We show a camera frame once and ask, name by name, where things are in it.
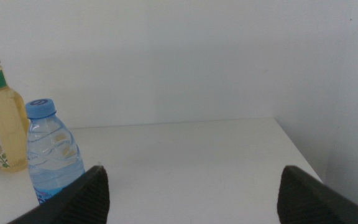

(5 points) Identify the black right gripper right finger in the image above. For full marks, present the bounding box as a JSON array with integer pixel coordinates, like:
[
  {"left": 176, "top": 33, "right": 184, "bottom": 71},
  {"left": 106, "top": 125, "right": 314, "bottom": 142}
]
[{"left": 276, "top": 165, "right": 358, "bottom": 224}]

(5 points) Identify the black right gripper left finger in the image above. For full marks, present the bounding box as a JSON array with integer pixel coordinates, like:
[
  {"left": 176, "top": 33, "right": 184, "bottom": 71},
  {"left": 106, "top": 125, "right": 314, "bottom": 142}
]
[{"left": 7, "top": 165, "right": 110, "bottom": 224}]

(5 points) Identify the clear water bottle blue cap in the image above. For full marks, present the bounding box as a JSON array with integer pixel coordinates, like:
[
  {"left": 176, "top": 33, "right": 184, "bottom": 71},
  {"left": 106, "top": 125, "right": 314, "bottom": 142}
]
[{"left": 25, "top": 98, "right": 86, "bottom": 205}]

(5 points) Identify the yellow tea bottle green label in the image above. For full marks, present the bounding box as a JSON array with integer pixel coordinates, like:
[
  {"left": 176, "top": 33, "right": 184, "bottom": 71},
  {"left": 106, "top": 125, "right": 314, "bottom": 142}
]
[{"left": 0, "top": 50, "right": 30, "bottom": 173}]

